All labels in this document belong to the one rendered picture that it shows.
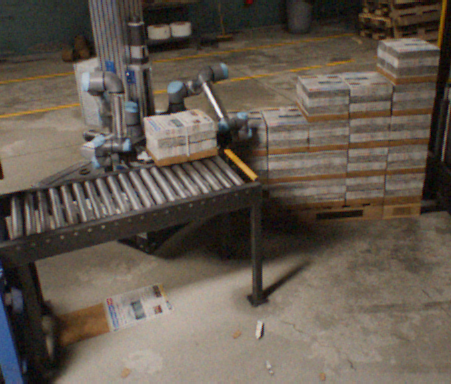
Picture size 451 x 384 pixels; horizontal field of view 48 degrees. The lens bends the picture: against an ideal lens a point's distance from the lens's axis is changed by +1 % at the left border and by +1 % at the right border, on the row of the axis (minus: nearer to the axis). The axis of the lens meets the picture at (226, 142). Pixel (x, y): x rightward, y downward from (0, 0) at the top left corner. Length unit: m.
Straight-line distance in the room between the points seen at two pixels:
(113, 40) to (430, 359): 2.68
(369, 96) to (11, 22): 7.21
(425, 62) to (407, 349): 1.82
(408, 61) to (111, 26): 2.00
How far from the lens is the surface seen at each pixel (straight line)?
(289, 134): 3.57
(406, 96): 3.71
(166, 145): 3.00
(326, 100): 3.54
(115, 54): 3.59
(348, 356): 2.98
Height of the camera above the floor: 2.12
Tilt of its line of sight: 23 degrees down
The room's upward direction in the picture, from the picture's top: 3 degrees counter-clockwise
